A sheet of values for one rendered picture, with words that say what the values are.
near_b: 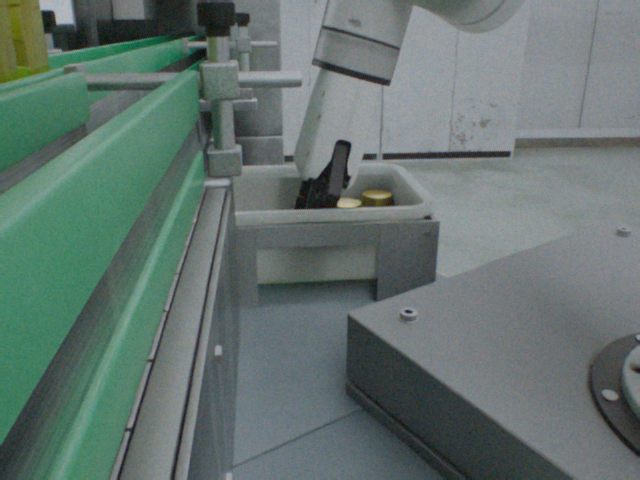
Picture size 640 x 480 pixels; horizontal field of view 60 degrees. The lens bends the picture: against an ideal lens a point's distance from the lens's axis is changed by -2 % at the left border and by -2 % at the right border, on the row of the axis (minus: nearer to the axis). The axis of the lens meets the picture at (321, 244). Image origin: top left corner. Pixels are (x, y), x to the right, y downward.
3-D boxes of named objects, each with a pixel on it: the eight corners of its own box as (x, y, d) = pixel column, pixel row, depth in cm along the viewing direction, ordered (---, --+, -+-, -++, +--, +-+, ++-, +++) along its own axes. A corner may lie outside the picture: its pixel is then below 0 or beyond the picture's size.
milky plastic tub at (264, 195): (210, 237, 67) (205, 166, 64) (395, 230, 69) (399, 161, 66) (195, 306, 51) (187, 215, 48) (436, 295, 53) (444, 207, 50)
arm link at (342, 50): (313, 27, 54) (306, 55, 55) (326, 27, 46) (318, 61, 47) (385, 47, 56) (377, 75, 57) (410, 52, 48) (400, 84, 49)
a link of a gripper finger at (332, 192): (337, 112, 51) (320, 155, 55) (337, 173, 46) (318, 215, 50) (350, 115, 51) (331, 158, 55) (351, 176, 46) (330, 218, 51)
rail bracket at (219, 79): (89, 172, 44) (65, 2, 39) (301, 166, 46) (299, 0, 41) (78, 182, 41) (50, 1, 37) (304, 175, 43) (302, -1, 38)
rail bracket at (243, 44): (191, 137, 108) (181, 12, 99) (279, 135, 109) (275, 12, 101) (188, 142, 103) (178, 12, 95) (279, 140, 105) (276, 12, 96)
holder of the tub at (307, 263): (165, 243, 66) (159, 179, 63) (394, 234, 69) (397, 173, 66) (137, 313, 51) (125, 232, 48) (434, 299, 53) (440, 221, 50)
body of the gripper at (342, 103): (308, 46, 55) (281, 156, 59) (323, 51, 45) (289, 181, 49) (380, 66, 57) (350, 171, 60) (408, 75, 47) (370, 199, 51)
